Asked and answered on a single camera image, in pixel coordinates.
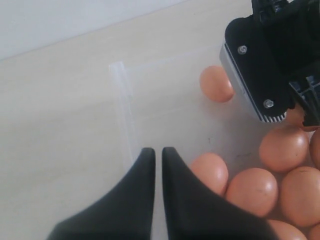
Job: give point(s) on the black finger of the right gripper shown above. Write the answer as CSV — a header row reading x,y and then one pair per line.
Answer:
x,y
306,92

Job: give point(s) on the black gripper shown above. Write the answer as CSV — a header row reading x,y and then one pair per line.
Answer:
x,y
287,15

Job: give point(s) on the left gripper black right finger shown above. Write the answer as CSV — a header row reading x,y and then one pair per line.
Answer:
x,y
194,212

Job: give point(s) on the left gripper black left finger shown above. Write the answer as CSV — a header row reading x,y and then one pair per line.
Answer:
x,y
124,213

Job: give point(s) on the brown egg far right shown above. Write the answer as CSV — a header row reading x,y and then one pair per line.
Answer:
x,y
296,116

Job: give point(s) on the brown egg middle right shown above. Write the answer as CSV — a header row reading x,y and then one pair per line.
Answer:
x,y
314,148

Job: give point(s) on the brown egg middle row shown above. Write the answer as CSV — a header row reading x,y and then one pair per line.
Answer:
x,y
284,148

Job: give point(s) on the brown egg centre left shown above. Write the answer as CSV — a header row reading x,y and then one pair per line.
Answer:
x,y
254,190

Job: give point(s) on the brown egg lower left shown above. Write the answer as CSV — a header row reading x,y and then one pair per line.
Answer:
x,y
286,231

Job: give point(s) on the brown egg far corner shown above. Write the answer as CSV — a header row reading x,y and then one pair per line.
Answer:
x,y
215,85

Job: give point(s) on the clear plastic bin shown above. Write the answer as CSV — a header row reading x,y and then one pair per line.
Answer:
x,y
159,103

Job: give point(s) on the brown egg lower centre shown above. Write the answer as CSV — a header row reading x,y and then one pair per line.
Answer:
x,y
314,233

